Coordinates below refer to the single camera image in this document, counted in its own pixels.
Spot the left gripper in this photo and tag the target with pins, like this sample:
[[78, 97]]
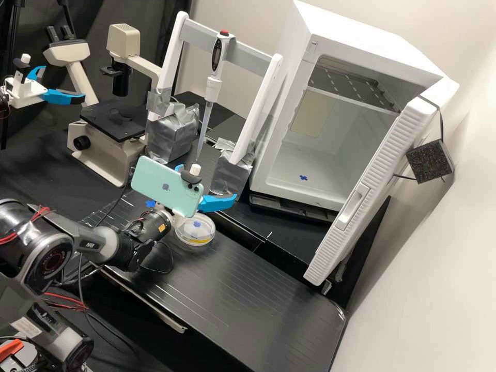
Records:
[[23, 93]]

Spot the right wrist camera phone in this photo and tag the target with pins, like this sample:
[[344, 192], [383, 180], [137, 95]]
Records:
[[162, 186]]

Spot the pipette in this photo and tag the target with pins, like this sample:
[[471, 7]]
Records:
[[217, 54]]

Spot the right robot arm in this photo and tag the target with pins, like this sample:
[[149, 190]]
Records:
[[42, 240]]

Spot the left phone holder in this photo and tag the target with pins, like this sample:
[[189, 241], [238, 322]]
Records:
[[24, 66]]

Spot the white pipette stand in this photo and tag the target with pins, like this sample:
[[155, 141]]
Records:
[[252, 116]]

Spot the black tray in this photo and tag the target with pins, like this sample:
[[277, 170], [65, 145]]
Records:
[[286, 209]]

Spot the petri dish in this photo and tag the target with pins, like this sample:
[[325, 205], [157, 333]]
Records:
[[195, 230]]

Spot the white incubator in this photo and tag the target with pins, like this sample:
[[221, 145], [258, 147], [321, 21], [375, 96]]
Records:
[[348, 54]]

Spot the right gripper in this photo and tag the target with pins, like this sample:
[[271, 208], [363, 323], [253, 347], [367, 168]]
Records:
[[178, 221]]

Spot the incubator door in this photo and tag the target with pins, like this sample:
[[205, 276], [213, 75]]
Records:
[[368, 186]]

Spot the cream microscope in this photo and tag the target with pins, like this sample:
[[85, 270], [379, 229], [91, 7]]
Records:
[[104, 147]]

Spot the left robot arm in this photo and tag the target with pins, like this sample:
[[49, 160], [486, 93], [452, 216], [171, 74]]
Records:
[[3, 101]]

